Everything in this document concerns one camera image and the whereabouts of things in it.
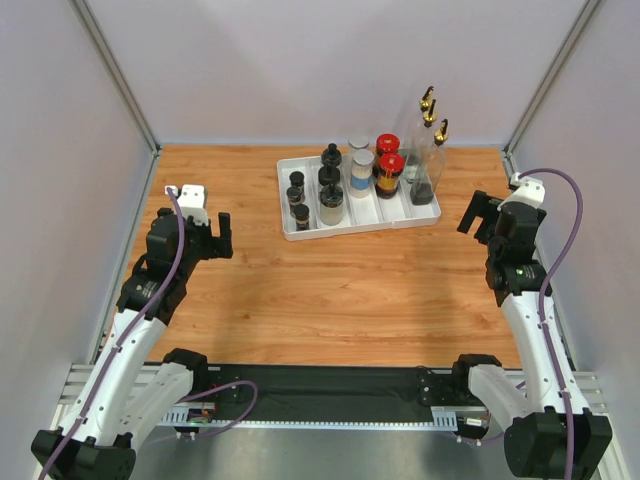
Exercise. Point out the clear oil bottle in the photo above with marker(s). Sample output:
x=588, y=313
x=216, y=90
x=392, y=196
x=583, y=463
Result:
x=420, y=145

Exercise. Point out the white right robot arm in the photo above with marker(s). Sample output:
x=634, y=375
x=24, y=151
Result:
x=550, y=431

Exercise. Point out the black-lid glass jar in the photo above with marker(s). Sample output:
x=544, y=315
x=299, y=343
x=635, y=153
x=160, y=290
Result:
x=328, y=175

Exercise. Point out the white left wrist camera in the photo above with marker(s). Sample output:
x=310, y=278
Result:
x=192, y=201

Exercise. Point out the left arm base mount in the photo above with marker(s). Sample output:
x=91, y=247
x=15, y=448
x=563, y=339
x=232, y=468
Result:
x=226, y=399

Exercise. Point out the oil bottle with dark sauce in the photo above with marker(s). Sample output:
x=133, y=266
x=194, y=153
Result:
x=429, y=165

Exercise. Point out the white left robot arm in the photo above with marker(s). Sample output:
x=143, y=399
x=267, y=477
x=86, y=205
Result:
x=100, y=436

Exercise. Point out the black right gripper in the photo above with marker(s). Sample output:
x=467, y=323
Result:
x=486, y=223

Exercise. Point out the black-knob lid glass jar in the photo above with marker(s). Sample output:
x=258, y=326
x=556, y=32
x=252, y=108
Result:
x=331, y=156

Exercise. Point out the black base cloth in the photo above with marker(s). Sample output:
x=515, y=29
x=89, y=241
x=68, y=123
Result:
x=329, y=394

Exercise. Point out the tall jar white beads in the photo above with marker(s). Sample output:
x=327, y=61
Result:
x=361, y=171

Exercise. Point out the white-contents jar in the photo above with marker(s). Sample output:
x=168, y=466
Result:
x=356, y=143

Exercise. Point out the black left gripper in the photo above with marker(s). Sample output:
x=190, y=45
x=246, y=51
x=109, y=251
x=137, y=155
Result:
x=216, y=246

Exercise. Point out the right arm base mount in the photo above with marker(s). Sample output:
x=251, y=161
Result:
x=446, y=388

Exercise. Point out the small black-cap spice bottle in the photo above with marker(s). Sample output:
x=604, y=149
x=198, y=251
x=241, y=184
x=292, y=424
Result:
x=295, y=196

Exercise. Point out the red-lid sauce jar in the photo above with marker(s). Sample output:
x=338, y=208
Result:
x=390, y=168
x=387, y=143

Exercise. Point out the white divided tray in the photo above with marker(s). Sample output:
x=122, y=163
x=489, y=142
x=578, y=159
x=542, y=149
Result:
x=359, y=214

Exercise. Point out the tall bottle dark contents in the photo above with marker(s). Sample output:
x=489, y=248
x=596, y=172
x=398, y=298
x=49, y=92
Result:
x=415, y=135

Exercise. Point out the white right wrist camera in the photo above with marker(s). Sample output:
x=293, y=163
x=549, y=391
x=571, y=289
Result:
x=526, y=190

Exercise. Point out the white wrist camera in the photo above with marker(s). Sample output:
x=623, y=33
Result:
x=526, y=190
x=192, y=201

